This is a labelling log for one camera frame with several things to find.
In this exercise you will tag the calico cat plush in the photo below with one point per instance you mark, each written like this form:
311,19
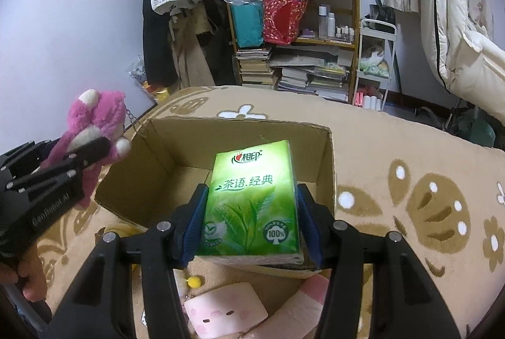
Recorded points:
374,57

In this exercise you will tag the yellow bag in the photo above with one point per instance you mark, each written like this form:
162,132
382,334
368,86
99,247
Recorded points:
158,92

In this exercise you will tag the dark green bag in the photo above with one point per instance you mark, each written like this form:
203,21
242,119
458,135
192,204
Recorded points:
473,130

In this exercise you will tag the person's left hand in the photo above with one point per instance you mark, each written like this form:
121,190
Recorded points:
33,278

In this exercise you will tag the beige patterned fleece blanket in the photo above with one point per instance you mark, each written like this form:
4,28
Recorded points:
374,149

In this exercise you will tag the red gift bag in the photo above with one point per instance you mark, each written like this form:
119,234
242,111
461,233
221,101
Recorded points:
282,19

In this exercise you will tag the pile of magazines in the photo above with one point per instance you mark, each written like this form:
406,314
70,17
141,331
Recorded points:
311,77

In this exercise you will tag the black coat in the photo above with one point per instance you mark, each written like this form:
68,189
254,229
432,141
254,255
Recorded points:
156,39

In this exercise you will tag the beige trench coat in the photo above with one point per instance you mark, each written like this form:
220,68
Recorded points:
189,47

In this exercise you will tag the pink pig face pillow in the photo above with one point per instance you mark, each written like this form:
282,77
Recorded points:
225,307

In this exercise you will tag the printed cardboard box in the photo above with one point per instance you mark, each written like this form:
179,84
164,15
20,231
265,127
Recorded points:
158,165

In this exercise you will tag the stack of brown books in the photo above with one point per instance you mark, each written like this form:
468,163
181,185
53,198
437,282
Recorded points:
254,69

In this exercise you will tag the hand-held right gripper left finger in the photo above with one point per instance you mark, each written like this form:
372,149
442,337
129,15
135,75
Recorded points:
195,222

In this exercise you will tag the small purple box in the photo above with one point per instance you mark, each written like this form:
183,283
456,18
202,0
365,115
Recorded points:
308,33

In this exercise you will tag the white down coat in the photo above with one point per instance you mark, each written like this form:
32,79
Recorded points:
465,27

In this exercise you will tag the pink plush bear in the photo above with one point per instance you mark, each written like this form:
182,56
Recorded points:
102,110

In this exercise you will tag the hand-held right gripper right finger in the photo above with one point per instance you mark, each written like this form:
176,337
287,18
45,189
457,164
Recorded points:
311,230

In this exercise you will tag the clear plastic bag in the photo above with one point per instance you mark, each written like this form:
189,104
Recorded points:
138,73

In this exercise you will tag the yellow pom-pom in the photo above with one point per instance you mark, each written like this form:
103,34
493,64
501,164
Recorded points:
193,282

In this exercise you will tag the pink bottle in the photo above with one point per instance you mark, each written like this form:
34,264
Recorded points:
360,97

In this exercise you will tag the teal bag in plastic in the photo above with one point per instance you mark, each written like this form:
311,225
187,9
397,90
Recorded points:
246,21

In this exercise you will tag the green tissue pack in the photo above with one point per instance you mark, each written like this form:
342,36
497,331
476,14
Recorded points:
248,205

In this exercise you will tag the pink and white plush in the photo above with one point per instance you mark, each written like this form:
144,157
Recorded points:
300,307

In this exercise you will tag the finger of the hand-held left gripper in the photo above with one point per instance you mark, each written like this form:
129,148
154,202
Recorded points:
23,154
92,150

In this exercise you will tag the white trolley cart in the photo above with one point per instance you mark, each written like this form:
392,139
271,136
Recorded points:
378,28

